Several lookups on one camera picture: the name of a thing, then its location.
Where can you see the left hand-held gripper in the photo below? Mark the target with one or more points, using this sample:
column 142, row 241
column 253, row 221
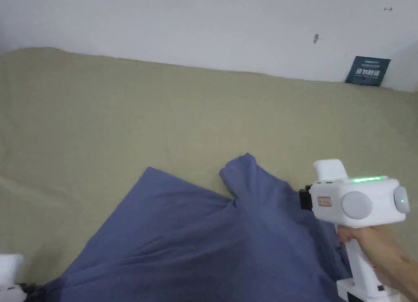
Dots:
column 9, row 277

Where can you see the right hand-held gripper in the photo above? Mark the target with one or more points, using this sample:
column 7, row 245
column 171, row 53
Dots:
column 356, row 204

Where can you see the dark blue shirt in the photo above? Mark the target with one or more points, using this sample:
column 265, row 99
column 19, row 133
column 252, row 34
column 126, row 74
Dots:
column 202, row 236

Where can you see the person's right forearm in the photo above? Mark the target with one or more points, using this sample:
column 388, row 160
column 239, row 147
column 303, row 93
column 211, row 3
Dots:
column 403, row 276

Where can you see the person's right hand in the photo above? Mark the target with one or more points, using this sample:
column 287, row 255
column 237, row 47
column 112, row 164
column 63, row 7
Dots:
column 362, row 246

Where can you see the dark blue card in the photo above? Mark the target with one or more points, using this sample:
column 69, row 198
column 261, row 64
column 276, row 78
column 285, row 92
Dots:
column 368, row 71

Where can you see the bed with beige sheet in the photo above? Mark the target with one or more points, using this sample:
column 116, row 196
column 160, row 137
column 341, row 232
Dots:
column 130, row 119

